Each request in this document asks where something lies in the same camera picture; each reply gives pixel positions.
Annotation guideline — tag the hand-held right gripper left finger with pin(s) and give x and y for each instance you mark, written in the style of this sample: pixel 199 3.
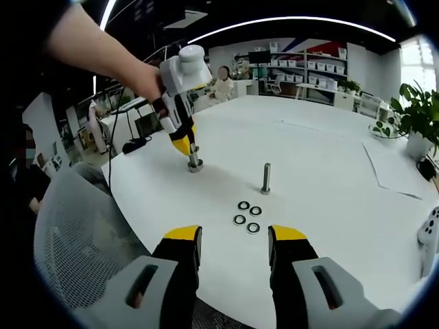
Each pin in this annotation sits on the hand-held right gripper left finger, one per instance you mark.
pixel 175 267

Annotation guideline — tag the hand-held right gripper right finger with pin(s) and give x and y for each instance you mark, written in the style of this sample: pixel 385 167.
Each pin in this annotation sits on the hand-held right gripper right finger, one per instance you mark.
pixel 291 267

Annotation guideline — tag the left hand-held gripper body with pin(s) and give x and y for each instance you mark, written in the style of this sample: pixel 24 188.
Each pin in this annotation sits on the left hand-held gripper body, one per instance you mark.
pixel 185 75

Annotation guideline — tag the large threaded steel stud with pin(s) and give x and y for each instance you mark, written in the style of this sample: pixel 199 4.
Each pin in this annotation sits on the large threaded steel stud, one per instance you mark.
pixel 195 161

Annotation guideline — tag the small steel washer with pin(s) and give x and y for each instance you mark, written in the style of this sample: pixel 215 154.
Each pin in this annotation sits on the small steel washer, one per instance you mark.
pixel 248 228
pixel 234 220
pixel 239 205
pixel 251 210

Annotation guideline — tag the small threaded steel stud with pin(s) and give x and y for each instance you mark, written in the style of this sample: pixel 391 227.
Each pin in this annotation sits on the small threaded steel stud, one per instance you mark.
pixel 267 178

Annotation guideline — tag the person's left hand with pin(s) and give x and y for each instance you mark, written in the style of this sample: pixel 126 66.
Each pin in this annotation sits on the person's left hand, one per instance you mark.
pixel 149 82

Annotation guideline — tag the white desk with black legs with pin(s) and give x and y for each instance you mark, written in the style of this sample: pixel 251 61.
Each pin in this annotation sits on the white desk with black legs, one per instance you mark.
pixel 137 106

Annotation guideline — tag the black pouch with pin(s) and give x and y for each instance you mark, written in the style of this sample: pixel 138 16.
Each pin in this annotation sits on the black pouch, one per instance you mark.
pixel 133 146

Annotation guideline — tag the black monitor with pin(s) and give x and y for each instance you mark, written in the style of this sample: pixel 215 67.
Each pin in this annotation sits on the black monitor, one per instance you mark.
pixel 259 56

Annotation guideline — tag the white mesh chair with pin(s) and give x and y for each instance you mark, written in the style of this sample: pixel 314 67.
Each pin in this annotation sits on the white mesh chair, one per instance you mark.
pixel 85 222

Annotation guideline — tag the curved ceiling light strip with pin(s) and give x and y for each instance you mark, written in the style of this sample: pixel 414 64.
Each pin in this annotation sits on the curved ceiling light strip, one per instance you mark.
pixel 291 18

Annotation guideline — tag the shelf with white bins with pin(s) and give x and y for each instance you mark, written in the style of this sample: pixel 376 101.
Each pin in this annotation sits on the shelf with white bins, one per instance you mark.
pixel 308 66

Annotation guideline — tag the white game controller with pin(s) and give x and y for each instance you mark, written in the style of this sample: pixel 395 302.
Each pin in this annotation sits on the white game controller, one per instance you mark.
pixel 430 233

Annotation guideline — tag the white paper sheet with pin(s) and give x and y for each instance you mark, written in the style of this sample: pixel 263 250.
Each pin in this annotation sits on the white paper sheet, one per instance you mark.
pixel 394 164

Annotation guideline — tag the small bushy potted plant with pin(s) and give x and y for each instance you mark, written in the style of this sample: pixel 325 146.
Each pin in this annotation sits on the small bushy potted plant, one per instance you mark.
pixel 349 86

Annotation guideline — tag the small plant in glass bowl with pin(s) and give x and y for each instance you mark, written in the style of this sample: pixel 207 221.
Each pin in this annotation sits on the small plant in glass bowl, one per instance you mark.
pixel 384 128

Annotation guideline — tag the small black object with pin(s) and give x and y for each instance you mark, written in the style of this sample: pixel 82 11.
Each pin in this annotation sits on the small black object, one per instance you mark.
pixel 427 169

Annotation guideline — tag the large potted green plant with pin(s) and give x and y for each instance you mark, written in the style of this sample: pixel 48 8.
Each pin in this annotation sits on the large potted green plant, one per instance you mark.
pixel 420 109

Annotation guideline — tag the large bright window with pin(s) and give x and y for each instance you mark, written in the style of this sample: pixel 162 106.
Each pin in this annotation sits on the large bright window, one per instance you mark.
pixel 420 58

